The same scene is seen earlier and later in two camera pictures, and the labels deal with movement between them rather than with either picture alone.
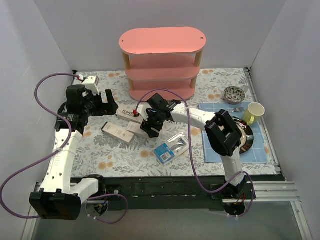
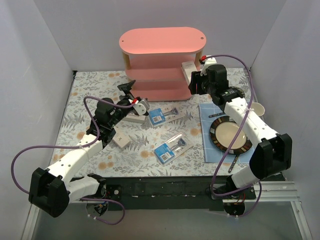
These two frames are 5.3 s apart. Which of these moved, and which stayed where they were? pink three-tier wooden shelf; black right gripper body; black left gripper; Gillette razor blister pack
Moved: black left gripper; black right gripper body
Stayed: Gillette razor blister pack; pink three-tier wooden shelf
